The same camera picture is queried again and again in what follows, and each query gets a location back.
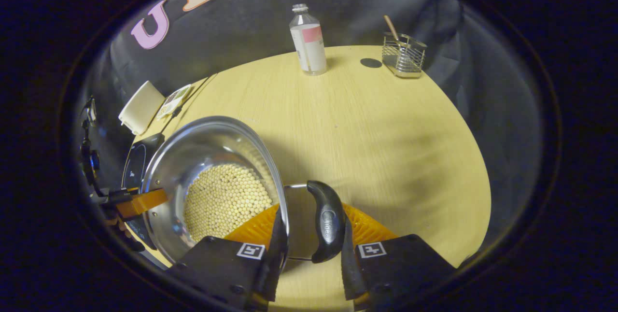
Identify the small dark disc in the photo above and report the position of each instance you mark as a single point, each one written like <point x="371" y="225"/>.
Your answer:
<point x="371" y="63"/>

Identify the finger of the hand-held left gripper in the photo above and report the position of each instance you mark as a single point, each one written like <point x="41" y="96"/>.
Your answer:
<point x="142" y="202"/>

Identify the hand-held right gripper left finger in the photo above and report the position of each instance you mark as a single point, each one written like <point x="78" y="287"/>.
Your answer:
<point x="276" y="254"/>

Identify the stainless steel pot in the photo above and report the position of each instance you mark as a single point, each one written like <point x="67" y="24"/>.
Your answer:
<point x="193" y="152"/>

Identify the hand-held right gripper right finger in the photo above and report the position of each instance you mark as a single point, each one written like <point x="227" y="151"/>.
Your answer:
<point x="350" y="268"/>

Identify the white box appliance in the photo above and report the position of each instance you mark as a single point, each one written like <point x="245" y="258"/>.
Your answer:
<point x="141" y="108"/>

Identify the wooden stick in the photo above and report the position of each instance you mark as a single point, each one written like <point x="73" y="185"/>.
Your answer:
<point x="391" y="27"/>

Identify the small printed plate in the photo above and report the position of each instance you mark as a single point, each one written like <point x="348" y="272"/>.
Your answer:
<point x="174" y="101"/>

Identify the clear bottle pink label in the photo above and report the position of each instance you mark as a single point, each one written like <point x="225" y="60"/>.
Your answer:
<point x="311" y="46"/>

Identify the black induction cooktop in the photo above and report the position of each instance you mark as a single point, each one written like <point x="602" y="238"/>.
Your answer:
<point x="135" y="162"/>

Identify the pile of soybeans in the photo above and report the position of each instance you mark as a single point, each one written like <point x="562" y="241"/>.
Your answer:
<point x="224" y="201"/>

